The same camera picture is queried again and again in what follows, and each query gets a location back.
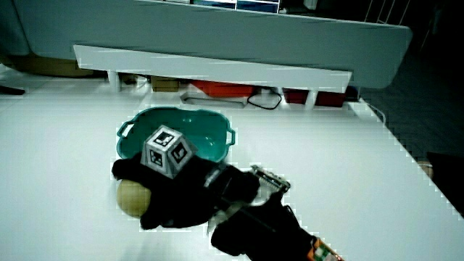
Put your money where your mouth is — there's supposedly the person's right hand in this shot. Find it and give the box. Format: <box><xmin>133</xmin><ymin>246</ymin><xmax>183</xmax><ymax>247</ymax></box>
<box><xmin>111</xmin><ymin>125</ymin><xmax>261</xmax><ymax>231</ymax></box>

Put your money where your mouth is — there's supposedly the yellow pear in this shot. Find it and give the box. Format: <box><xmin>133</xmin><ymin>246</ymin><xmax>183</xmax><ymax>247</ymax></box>
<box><xmin>116</xmin><ymin>179</ymin><xmax>152</xmax><ymax>219</ymax></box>

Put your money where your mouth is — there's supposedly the white desk shelf riser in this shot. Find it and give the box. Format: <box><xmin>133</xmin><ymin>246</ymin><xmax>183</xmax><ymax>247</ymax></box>
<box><xmin>72</xmin><ymin>44</ymin><xmax>353</xmax><ymax>111</ymax></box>

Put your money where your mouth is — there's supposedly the white desk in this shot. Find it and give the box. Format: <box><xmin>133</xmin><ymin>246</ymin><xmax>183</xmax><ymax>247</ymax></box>
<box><xmin>0</xmin><ymin>65</ymin><xmax>464</xmax><ymax>261</ymax></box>

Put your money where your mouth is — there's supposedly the teal plastic basket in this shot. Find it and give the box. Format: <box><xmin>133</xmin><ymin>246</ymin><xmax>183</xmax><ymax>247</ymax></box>
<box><xmin>116</xmin><ymin>106</ymin><xmax>236</xmax><ymax>164</ymax></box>

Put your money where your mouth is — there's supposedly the flat white tray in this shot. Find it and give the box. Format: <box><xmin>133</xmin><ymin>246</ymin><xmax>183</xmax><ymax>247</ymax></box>
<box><xmin>180</xmin><ymin>91</ymin><xmax>249</xmax><ymax>109</ymax></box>

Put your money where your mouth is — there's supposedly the small cardboard box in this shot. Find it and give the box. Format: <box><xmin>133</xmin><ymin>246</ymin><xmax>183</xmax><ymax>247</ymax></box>
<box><xmin>150</xmin><ymin>75</ymin><xmax>181</xmax><ymax>93</ymax></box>

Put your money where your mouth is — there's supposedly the orange storage box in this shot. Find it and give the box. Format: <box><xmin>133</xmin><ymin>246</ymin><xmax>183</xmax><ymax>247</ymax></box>
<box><xmin>191</xmin><ymin>80</ymin><xmax>255</xmax><ymax>99</ymax></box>

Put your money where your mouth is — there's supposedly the dark red box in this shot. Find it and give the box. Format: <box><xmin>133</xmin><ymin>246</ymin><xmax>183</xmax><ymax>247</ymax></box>
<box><xmin>314</xmin><ymin>91</ymin><xmax>347</xmax><ymax>108</ymax></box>
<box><xmin>282</xmin><ymin>88</ymin><xmax>310</xmax><ymax>105</ymax></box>

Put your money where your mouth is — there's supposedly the grey divider panel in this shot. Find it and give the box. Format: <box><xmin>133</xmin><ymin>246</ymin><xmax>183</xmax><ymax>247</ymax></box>
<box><xmin>0</xmin><ymin>0</ymin><xmax>414</xmax><ymax>90</ymax></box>

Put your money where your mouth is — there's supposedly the large cardboard box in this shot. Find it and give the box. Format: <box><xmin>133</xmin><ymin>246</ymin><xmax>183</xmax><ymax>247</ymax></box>
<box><xmin>4</xmin><ymin>52</ymin><xmax>96</xmax><ymax>78</ymax></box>

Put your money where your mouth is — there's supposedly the flat black object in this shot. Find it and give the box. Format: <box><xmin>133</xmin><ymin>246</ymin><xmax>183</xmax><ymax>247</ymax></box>
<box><xmin>0</xmin><ymin>85</ymin><xmax>26</xmax><ymax>96</ymax></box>

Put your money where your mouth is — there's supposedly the black cable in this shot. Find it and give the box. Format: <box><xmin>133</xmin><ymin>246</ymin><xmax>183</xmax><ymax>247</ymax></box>
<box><xmin>246</xmin><ymin>88</ymin><xmax>283</xmax><ymax>111</ymax></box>

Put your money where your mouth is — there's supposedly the white wire rack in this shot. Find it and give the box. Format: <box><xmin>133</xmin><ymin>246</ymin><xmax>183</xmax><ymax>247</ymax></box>
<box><xmin>364</xmin><ymin>0</ymin><xmax>413</xmax><ymax>25</ymax></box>

